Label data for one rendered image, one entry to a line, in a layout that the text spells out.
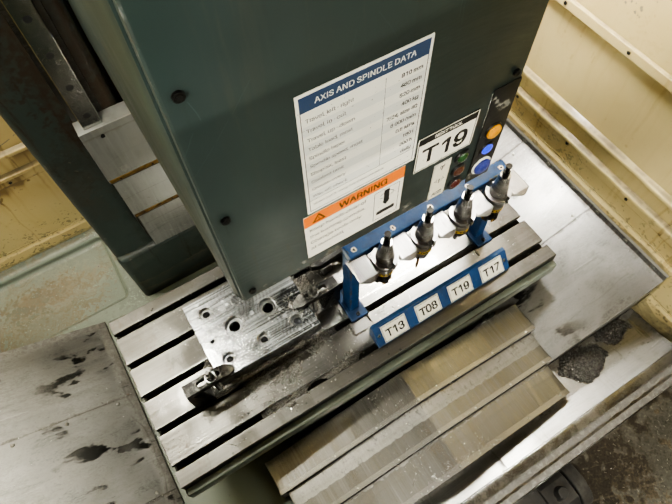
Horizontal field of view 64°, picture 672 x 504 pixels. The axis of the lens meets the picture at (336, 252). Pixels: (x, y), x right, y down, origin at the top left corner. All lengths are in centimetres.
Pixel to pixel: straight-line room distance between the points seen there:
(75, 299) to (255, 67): 172
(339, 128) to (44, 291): 172
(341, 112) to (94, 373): 147
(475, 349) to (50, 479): 124
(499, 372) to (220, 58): 141
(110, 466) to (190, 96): 143
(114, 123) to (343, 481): 108
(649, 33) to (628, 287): 73
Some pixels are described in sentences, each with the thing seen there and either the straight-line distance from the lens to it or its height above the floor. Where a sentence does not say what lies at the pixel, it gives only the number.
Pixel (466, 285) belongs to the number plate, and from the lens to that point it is 156.
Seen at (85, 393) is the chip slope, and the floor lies 68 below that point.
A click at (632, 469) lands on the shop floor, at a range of 259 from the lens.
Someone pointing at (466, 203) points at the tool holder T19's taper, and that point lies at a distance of 126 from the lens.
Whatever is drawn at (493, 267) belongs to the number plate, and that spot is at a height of 94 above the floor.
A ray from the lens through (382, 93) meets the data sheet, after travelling 59.
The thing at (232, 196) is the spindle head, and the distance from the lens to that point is 57.
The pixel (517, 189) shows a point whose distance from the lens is 140.
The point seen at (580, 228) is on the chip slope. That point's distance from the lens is 188.
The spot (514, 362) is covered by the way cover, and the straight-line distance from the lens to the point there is 174.
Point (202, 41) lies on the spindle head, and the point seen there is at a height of 204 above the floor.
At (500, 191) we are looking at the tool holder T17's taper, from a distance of 134.
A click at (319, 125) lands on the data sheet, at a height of 190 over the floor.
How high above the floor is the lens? 232
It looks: 62 degrees down
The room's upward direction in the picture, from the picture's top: 2 degrees counter-clockwise
